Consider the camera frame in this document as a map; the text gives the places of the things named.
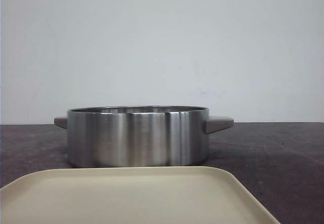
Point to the stainless steel steamer pot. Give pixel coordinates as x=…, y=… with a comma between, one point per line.
x=139, y=136

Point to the cream plastic tray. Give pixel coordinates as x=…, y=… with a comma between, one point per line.
x=131, y=195

